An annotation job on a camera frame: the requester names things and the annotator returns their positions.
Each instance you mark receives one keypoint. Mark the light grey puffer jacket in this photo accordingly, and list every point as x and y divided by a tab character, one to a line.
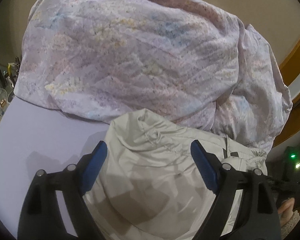
149	186

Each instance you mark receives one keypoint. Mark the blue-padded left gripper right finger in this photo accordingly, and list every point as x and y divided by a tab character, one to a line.
257	216

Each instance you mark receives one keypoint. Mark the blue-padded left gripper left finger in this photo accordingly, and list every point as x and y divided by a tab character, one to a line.
40	216

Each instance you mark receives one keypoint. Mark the floral pink quilt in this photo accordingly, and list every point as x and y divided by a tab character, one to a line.
186	60

